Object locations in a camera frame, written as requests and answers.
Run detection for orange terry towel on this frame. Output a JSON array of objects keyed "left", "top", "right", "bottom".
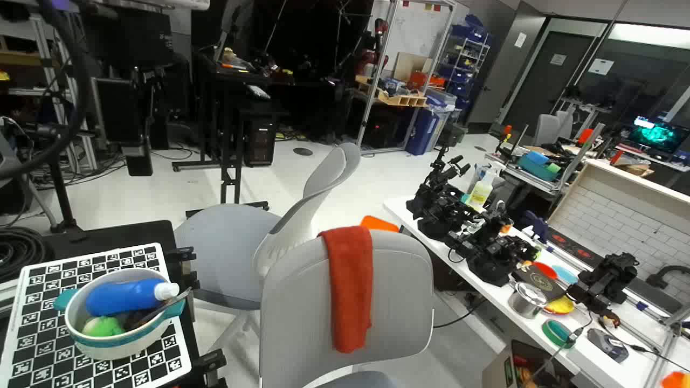
[{"left": 317, "top": 224, "right": 375, "bottom": 356}]

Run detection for grey ribbed office chair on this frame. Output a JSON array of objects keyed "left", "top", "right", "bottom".
[{"left": 172, "top": 140, "right": 365, "bottom": 363}]

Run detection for small orange pad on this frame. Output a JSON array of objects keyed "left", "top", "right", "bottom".
[{"left": 357, "top": 213, "right": 403, "bottom": 236}]

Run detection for blue bin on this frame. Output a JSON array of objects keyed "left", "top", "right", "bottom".
[{"left": 403, "top": 106, "right": 439, "bottom": 158}]

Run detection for black computer tower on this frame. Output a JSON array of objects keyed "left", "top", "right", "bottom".
[{"left": 240, "top": 100, "right": 278, "bottom": 169}]

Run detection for yellow green bottle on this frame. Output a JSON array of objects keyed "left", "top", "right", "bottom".
[{"left": 465, "top": 175, "right": 497, "bottom": 213}]

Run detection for black motor assembly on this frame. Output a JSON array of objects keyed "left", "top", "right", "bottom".
[{"left": 462, "top": 228, "right": 542, "bottom": 286}]

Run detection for shelving rack with items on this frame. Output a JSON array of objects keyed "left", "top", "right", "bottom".
[{"left": 357, "top": 0, "right": 460, "bottom": 146}]

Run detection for shelf with blue bins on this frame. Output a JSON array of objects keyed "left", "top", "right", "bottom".
[{"left": 439, "top": 13, "right": 493, "bottom": 111}]

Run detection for white work table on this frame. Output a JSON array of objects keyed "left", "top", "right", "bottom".
[{"left": 381, "top": 196, "right": 690, "bottom": 388}]

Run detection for teal bag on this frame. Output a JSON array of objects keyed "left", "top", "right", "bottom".
[{"left": 518, "top": 149, "right": 564, "bottom": 181}]

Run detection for metal cup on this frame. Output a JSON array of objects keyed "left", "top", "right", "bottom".
[{"left": 506, "top": 281, "right": 549, "bottom": 320}]

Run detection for red plate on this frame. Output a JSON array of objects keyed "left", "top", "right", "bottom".
[{"left": 530, "top": 262, "right": 558, "bottom": 282}]

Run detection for grey spoon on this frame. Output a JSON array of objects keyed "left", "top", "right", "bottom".
[{"left": 120, "top": 286, "right": 196, "bottom": 333}]

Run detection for light blue plate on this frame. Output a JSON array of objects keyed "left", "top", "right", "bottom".
[{"left": 552, "top": 263, "right": 580, "bottom": 290}]

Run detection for yellow bowl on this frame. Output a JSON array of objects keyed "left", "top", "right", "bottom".
[{"left": 545, "top": 294, "right": 577, "bottom": 317}]

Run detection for blue bottle white cap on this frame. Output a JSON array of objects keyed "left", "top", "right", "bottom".
[{"left": 83, "top": 277, "right": 182, "bottom": 320}]

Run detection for green round lid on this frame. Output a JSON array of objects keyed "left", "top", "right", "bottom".
[{"left": 542, "top": 320, "right": 577, "bottom": 352}]

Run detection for white bowl teal rim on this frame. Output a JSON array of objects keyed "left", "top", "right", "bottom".
[{"left": 54, "top": 267, "right": 187, "bottom": 363}]

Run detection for white brick pattern box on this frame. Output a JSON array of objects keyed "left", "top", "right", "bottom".
[{"left": 545, "top": 160, "right": 690, "bottom": 305}]

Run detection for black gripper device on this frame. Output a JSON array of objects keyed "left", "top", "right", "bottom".
[{"left": 569, "top": 253, "right": 642, "bottom": 314}]

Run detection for green ball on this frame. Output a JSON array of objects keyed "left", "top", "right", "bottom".
[{"left": 80, "top": 314, "right": 126, "bottom": 338}]

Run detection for black pole stand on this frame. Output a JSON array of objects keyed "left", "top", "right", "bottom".
[{"left": 44, "top": 160, "right": 82, "bottom": 232}]

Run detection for grey computer mouse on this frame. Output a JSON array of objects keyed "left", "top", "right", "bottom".
[{"left": 585, "top": 325, "right": 631, "bottom": 365}]

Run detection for monitor with teal screen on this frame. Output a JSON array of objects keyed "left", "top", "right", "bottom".
[{"left": 627, "top": 114, "right": 687, "bottom": 158}]

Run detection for checkered marker board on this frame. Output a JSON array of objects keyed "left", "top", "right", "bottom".
[{"left": 0, "top": 242, "right": 193, "bottom": 388}]

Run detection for black camera rig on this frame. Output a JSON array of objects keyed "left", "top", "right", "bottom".
[{"left": 405, "top": 146, "right": 505, "bottom": 251}]

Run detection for thick black hose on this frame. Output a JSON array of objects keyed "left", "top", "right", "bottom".
[{"left": 0, "top": 0, "right": 95, "bottom": 181}]

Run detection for coiled black cables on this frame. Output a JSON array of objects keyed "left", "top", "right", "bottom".
[{"left": 0, "top": 224, "right": 52, "bottom": 282}]

